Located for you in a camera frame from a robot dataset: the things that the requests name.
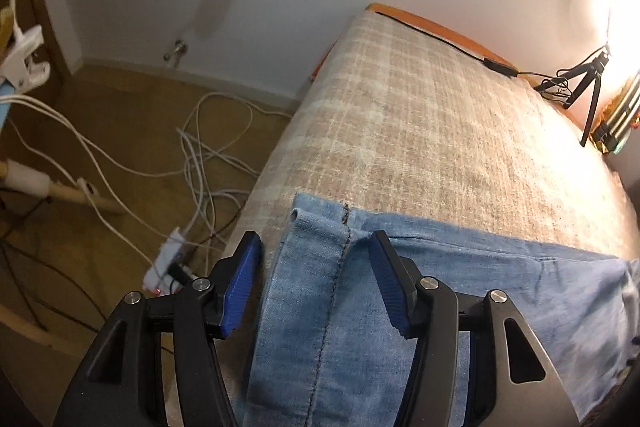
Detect blue chair with wooden legs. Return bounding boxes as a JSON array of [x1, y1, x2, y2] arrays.
[[0, 79, 123, 350]]

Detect tangled white cable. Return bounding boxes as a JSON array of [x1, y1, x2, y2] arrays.
[[177, 92, 296, 253]]

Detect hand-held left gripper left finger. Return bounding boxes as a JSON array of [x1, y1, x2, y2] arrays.
[[52, 231, 263, 427]]

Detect blue denim pants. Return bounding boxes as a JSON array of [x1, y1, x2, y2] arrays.
[[240, 192, 640, 427]]

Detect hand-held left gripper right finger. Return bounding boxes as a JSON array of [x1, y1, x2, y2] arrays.
[[367, 229, 583, 427]]

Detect white lamp cable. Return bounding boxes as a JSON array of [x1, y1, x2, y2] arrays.
[[0, 94, 176, 243]]

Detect black ring light cable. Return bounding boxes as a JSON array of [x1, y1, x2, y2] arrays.
[[375, 6, 576, 100]]

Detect white power strip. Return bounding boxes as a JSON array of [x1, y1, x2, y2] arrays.
[[142, 227, 201, 295]]

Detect wall pipe valve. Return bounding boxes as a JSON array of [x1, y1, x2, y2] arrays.
[[162, 39, 188, 62]]

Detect black tripod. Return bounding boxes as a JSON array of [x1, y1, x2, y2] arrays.
[[532, 47, 613, 146]]

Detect white gooseneck clamp lamp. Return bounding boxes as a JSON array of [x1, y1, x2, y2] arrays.
[[0, 0, 51, 90]]

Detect cloth-wrapped metal stand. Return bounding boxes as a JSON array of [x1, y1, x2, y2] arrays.
[[590, 72, 640, 155]]

